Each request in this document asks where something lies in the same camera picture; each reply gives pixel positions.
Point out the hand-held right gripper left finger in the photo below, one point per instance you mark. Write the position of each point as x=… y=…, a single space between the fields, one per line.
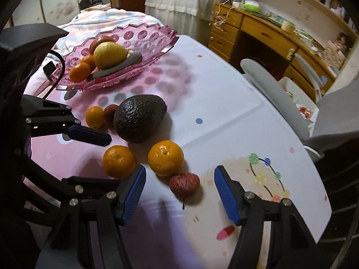
x=134 y=193

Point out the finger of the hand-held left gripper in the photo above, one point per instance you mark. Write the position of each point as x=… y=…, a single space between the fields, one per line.
x=92 y=186
x=89 y=136

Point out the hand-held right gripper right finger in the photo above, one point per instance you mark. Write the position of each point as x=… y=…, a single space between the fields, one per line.
x=225 y=194

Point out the small orange mandarin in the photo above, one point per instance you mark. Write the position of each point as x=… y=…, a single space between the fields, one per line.
x=94 y=116

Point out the red lychee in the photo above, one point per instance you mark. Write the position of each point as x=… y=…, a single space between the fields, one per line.
x=109 y=113
x=185 y=184

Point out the yellow speckled pear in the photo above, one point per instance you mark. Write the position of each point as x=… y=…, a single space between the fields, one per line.
x=109 y=54

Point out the dark green cucumber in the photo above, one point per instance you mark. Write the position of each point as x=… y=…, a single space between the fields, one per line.
x=131 y=59

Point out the red apple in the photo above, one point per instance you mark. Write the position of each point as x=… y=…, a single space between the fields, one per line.
x=98 y=42

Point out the pink glass fruit bowl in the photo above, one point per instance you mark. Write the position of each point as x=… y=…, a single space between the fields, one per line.
x=151 y=37

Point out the dark avocado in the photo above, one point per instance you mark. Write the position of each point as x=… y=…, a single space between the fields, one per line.
x=139 y=117

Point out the cartoon printed tablecloth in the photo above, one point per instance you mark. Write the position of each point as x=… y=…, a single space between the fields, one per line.
x=224 y=123

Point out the white flower print wardrobe door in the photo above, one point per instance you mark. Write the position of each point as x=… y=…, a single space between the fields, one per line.
x=45 y=2

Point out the grey office chair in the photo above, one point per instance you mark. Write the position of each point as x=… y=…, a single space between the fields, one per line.
x=280 y=98

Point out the pastel floral blanket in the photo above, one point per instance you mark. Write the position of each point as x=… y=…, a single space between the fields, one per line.
x=112 y=19

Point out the white storage box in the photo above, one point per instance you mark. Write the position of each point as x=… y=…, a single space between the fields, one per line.
x=289 y=86

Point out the white lace cover cloth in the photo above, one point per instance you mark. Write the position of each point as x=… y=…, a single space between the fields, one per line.
x=179 y=2

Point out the wooden desk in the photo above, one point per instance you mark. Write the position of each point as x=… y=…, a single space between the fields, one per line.
x=266 y=33

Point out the beige mug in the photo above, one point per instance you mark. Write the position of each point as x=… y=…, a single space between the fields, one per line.
x=288 y=27

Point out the green tissue pack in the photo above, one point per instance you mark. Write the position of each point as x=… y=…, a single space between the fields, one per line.
x=253 y=7

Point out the white power strip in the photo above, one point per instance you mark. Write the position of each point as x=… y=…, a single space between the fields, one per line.
x=237 y=4

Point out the doll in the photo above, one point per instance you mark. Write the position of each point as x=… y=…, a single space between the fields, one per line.
x=342 y=41

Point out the wooden bookshelf hutch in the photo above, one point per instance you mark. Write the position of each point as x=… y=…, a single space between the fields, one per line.
x=322 y=5

